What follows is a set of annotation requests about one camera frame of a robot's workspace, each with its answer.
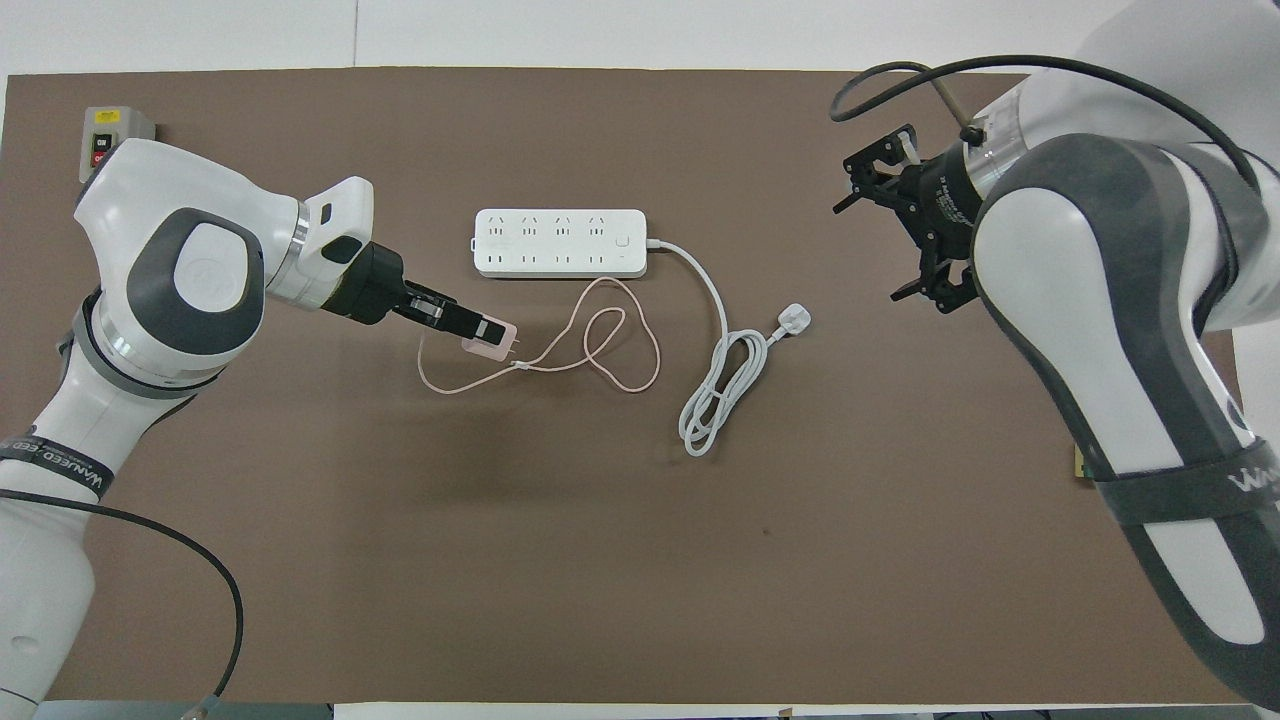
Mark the pink usb charger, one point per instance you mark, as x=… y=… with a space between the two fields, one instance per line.
x=500 y=348

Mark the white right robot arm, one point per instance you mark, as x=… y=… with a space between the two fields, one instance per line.
x=1080 y=300

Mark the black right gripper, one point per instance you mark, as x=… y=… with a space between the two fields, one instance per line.
x=945 y=205

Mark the white power strip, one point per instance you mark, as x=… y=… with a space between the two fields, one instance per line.
x=560 y=243

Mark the grey on-off switch box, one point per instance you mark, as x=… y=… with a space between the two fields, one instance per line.
x=100 y=125

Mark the brown table mat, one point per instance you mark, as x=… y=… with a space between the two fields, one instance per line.
x=640 y=560

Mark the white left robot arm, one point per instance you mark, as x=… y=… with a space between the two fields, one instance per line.
x=170 y=260

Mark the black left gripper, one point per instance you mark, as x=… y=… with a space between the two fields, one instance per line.
x=365 y=285

